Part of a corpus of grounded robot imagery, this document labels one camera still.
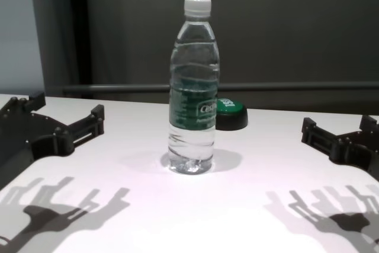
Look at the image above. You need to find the green button black base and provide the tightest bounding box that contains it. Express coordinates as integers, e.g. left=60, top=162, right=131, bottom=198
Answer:
left=215, top=97, right=249, bottom=131

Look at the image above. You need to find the grey horizontal rail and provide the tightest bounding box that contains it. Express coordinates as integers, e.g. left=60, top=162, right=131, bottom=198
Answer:
left=62, top=83, right=379, bottom=94

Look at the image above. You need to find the clear water bottle green label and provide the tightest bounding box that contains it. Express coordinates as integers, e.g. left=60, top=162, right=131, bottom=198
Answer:
left=168, top=0, right=221, bottom=174

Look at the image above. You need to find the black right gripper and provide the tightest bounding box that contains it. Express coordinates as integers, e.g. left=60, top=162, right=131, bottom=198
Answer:
left=301, top=115, right=379, bottom=181

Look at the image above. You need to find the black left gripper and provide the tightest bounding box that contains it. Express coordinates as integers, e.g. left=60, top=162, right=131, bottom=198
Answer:
left=0, top=91, right=105, bottom=190

